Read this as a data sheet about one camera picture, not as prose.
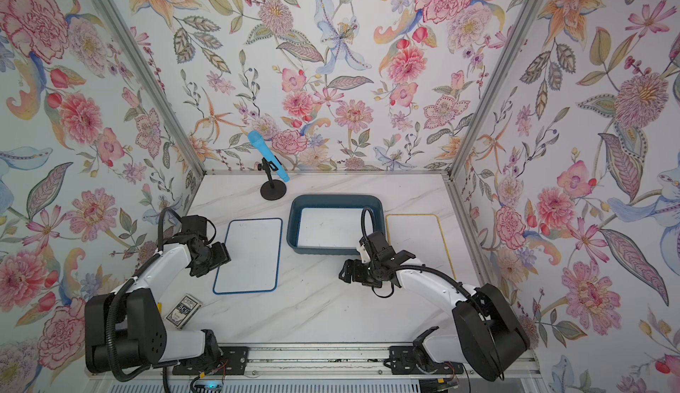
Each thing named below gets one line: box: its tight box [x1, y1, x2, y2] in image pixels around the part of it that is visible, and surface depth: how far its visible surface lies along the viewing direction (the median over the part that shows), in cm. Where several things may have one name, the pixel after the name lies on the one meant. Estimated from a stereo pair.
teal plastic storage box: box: [286, 194, 387, 256], surface depth 103 cm
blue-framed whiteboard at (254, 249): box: [212, 218, 283, 295], surface depth 97 cm
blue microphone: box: [247, 130, 291, 184], surface depth 100 cm
